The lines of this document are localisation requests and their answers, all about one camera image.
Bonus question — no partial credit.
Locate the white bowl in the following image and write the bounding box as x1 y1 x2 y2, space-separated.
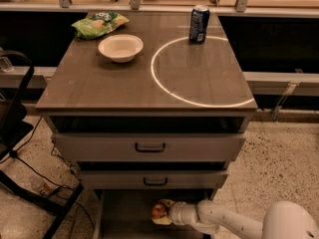
98 34 144 63

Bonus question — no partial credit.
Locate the top grey drawer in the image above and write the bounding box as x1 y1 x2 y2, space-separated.
53 133 245 162

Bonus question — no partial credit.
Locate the black chair frame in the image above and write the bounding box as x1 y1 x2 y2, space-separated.
0 50 84 239

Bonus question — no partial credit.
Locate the grey drawer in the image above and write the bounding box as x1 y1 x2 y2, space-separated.
53 133 245 162
78 170 228 189

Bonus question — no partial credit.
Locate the black floor cable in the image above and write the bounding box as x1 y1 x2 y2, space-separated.
0 116 96 231

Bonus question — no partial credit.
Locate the grey drawer cabinet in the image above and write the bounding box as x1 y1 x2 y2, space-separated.
35 11 258 239

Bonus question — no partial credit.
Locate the blue soda can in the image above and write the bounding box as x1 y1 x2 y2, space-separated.
189 5 210 43

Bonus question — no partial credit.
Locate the green chip bag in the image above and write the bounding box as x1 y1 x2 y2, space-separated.
72 12 130 40

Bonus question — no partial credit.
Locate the middle grey drawer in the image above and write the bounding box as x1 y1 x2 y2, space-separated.
78 170 228 189

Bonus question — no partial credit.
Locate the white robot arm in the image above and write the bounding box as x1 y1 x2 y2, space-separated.
151 199 319 239

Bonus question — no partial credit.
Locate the red apple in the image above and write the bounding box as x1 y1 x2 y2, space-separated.
151 203 168 218

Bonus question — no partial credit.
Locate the bottom open drawer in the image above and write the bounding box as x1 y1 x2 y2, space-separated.
93 189 211 239

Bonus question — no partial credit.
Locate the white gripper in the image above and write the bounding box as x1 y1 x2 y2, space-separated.
152 199 198 225

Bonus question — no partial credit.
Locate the clear plastic bottle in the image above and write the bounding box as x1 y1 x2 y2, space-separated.
29 176 53 197

